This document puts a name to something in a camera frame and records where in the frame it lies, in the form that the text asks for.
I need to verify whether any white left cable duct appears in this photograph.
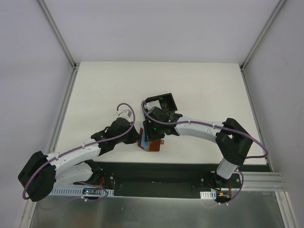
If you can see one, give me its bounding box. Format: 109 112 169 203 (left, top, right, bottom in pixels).
49 187 114 197

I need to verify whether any black plastic card box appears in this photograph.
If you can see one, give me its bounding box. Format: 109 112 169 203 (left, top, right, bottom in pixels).
143 93 178 114

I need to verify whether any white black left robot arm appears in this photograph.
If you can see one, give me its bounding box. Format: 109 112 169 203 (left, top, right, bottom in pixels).
18 117 141 202

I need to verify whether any brown leather card holder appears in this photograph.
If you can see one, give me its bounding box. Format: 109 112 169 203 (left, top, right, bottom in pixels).
137 128 164 152

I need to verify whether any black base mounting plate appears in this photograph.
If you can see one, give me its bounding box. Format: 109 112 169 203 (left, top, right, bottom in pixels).
95 161 240 198

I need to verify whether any right aluminium side rail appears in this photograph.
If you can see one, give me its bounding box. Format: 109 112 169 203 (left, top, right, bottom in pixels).
240 66 298 228

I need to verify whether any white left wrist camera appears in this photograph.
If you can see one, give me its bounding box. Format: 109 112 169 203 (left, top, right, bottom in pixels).
116 109 133 122

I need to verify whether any left rear aluminium post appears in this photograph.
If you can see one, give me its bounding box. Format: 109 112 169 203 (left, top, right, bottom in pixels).
36 0 77 69

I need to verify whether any right rear aluminium post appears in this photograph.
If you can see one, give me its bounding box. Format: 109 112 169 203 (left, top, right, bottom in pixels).
240 0 288 72

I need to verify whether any aluminium post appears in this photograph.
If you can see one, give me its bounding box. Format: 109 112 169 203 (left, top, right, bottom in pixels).
36 0 77 69
240 0 288 72

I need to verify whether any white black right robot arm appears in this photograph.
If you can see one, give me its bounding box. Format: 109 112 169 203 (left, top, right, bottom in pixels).
143 107 253 190

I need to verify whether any white cable duct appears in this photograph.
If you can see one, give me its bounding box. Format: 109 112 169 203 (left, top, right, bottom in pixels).
49 187 114 197
199 190 232 200

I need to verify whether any white right cable duct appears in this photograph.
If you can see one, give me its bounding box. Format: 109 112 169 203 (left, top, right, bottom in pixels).
199 190 232 200

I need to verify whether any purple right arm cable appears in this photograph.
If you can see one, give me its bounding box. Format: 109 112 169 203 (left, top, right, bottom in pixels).
141 99 269 206

